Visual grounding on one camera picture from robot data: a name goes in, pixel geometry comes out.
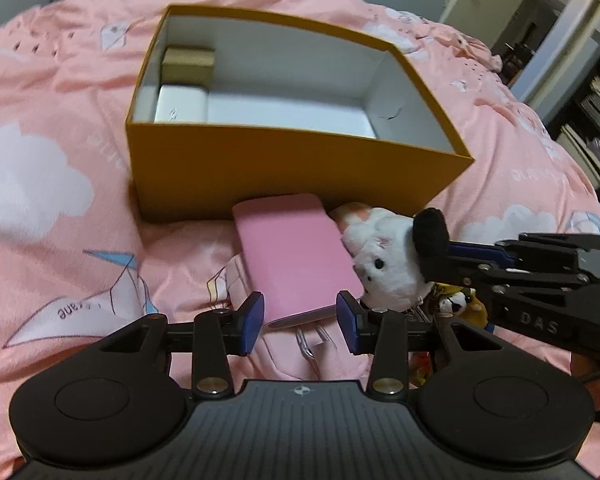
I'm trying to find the dark shelf with books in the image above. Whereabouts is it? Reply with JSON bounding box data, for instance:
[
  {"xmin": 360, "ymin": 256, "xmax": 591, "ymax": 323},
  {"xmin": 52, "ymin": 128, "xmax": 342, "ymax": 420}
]
[{"xmin": 555, "ymin": 75, "xmax": 600, "ymax": 191}]

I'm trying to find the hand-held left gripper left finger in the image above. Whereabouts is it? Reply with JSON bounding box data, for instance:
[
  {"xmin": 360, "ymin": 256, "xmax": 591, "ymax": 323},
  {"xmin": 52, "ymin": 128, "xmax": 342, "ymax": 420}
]
[{"xmin": 100, "ymin": 291, "xmax": 266, "ymax": 401}]

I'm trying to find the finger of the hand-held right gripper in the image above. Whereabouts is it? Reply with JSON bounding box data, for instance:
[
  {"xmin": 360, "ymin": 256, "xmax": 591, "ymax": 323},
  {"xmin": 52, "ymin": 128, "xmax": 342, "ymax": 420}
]
[
  {"xmin": 450, "ymin": 233, "xmax": 600, "ymax": 271},
  {"xmin": 427, "ymin": 260, "xmax": 591, "ymax": 293}
]

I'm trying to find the kraft brown box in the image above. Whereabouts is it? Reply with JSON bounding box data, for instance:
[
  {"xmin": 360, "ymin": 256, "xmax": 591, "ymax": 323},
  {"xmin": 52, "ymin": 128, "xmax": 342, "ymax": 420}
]
[{"xmin": 161, "ymin": 46, "xmax": 216, "ymax": 86}]

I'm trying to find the white box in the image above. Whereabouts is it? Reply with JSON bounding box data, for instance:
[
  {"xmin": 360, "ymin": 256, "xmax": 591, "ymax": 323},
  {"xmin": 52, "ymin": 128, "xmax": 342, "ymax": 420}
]
[{"xmin": 152, "ymin": 84, "xmax": 211, "ymax": 125}]

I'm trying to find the white plush toy black ear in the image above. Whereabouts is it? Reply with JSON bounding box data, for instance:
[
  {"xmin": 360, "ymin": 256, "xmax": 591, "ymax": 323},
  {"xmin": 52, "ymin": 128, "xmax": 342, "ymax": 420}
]
[{"xmin": 330, "ymin": 202, "xmax": 451, "ymax": 311}]

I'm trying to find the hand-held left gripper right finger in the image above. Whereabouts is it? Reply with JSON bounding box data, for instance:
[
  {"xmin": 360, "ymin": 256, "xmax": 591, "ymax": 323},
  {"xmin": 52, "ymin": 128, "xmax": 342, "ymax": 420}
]
[{"xmin": 336, "ymin": 290, "xmax": 503, "ymax": 401}]

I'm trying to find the orange cardboard box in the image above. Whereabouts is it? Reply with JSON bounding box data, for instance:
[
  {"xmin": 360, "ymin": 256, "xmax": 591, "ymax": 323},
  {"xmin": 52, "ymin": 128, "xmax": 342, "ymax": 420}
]
[{"xmin": 125, "ymin": 4, "xmax": 476, "ymax": 223}]

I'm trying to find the pink case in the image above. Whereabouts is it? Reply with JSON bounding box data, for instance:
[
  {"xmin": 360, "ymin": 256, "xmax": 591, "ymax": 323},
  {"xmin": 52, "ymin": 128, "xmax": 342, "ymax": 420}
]
[{"xmin": 231, "ymin": 192, "xmax": 366, "ymax": 330}]

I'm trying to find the orange white plush toy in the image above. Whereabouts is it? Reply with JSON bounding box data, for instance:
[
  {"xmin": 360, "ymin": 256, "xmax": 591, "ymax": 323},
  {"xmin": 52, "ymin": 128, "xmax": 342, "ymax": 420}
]
[{"xmin": 437, "ymin": 290, "xmax": 488, "ymax": 318}]

